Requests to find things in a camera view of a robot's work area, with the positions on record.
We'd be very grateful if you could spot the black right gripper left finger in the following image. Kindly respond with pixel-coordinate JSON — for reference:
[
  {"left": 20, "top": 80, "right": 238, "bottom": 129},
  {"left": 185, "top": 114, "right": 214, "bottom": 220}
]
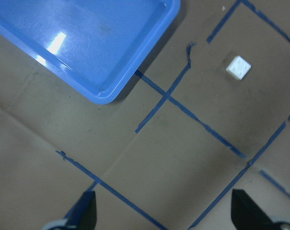
[{"left": 65, "top": 191, "right": 97, "bottom": 230}]

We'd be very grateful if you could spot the blue plastic tray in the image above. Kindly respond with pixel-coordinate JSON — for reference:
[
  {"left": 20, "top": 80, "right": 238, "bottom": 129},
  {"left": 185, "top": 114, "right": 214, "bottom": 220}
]
[{"left": 0, "top": 0, "right": 181, "bottom": 104}]

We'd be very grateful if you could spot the white block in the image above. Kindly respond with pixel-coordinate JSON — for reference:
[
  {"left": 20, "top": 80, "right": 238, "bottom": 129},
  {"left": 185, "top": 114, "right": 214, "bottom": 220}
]
[{"left": 226, "top": 56, "right": 252, "bottom": 80}]

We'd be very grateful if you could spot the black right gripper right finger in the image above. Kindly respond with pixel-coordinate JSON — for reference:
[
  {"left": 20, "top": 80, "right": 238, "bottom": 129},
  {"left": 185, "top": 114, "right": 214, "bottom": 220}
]
[{"left": 231, "top": 189, "right": 274, "bottom": 230}]

